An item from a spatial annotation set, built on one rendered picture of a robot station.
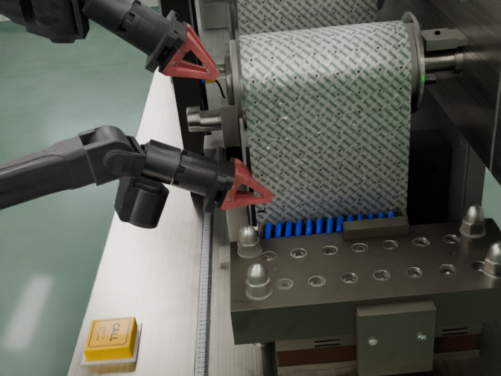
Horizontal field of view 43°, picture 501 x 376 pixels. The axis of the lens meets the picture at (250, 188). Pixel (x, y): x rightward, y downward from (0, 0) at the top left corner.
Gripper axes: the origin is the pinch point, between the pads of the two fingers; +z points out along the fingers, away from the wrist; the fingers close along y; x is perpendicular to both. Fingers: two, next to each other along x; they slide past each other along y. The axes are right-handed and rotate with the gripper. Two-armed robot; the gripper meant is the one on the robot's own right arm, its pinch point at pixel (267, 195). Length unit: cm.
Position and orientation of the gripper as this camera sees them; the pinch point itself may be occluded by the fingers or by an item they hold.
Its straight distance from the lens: 98.4
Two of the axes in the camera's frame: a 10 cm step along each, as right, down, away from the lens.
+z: 9.3, 2.9, 2.1
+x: 3.6, -8.1, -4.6
